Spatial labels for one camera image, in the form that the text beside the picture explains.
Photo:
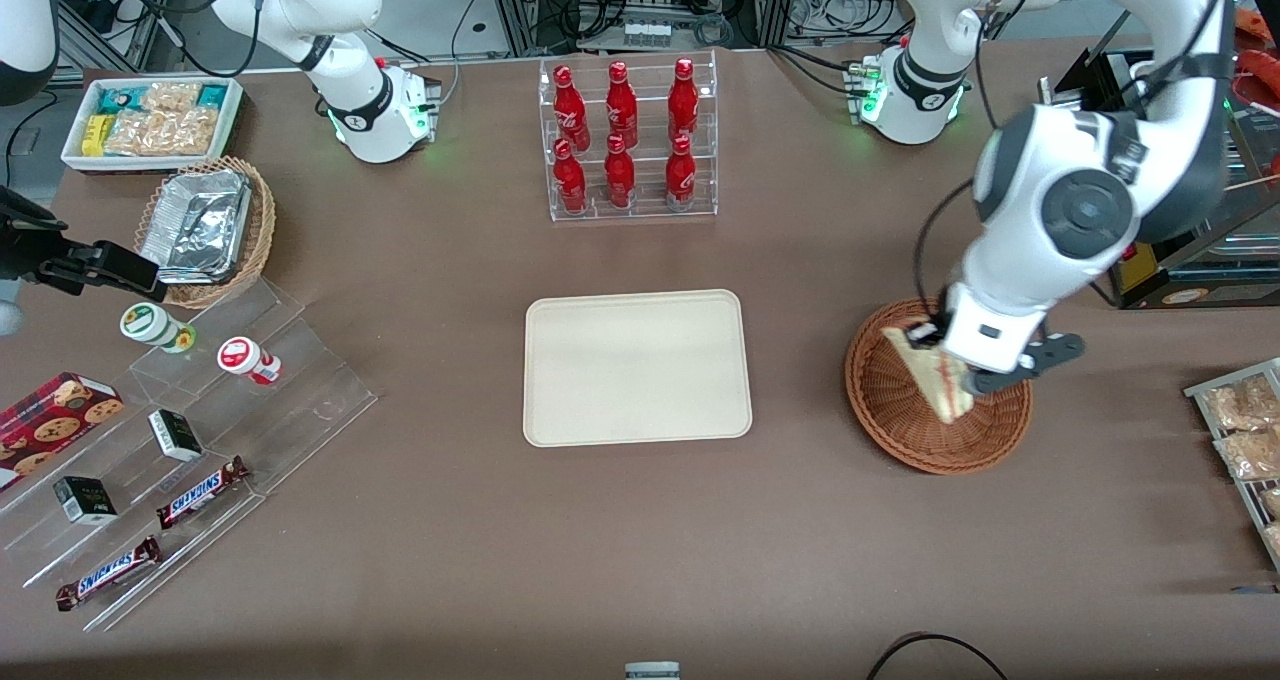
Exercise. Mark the red chocolate cookie box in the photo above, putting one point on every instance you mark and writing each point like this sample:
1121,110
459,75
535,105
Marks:
55,425

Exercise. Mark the brown round wicker basket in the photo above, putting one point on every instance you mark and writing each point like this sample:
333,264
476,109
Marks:
890,415

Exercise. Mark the aluminium profile frame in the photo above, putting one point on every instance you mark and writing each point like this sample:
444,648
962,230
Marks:
770,0

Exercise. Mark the large clear cracker bag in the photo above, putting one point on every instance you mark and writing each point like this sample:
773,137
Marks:
160,132

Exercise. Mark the small clear cracker bag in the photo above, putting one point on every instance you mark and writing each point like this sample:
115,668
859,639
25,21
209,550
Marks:
170,96

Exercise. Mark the triangular sandwich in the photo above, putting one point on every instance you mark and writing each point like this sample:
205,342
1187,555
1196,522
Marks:
930,380

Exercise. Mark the cream plastic serving tray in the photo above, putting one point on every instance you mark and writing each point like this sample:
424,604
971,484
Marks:
636,368

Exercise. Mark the right tray of pastries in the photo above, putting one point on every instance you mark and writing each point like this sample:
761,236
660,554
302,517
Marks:
1255,505

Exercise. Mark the green lid yogurt cup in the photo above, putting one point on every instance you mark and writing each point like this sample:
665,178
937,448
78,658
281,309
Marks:
148,322

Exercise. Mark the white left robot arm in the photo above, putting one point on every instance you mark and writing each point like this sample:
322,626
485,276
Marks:
1090,210

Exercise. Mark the light oval wicker basket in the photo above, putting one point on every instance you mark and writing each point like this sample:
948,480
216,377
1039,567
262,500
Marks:
262,230

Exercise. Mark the white rectangular snack bin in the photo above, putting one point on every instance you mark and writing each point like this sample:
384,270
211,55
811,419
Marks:
235,110

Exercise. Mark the yellow snack pack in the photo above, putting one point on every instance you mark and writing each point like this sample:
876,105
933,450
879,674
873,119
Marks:
94,135

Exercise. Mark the red lid yogurt cup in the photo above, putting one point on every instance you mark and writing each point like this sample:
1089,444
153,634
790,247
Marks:
240,355

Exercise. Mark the small black carton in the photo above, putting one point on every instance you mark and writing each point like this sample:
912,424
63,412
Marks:
85,500
175,435

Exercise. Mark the brown snickers bar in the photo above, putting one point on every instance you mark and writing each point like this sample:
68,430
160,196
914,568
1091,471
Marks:
200,493
108,573

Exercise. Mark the clear acrylic bottle rack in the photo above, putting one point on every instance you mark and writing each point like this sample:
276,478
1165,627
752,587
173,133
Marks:
648,205

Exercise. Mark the white connector block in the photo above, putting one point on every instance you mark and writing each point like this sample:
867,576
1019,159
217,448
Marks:
645,33

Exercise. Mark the small grey device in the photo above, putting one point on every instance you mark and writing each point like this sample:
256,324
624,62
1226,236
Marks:
652,671

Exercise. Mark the teal snack pack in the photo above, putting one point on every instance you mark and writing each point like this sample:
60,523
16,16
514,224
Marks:
115,100
212,95

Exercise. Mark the aluminium foil container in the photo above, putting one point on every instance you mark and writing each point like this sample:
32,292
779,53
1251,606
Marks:
195,225

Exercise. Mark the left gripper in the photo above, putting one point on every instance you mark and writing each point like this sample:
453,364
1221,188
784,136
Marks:
924,334

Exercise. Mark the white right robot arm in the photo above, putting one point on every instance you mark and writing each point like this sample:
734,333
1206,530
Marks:
345,70

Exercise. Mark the clear acrylic step stand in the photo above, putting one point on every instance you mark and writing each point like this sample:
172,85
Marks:
300,400

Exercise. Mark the clear bag of pastry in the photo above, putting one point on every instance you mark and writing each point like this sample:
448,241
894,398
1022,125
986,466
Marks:
1250,455
1240,405
1271,502
1274,538

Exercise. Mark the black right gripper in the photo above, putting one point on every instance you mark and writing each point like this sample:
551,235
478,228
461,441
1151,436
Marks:
28,257

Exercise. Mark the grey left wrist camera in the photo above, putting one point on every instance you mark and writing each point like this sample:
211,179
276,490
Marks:
1050,353

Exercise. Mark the red cola bottle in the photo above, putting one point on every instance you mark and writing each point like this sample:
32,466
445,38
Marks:
621,108
619,178
680,178
683,105
569,110
570,182

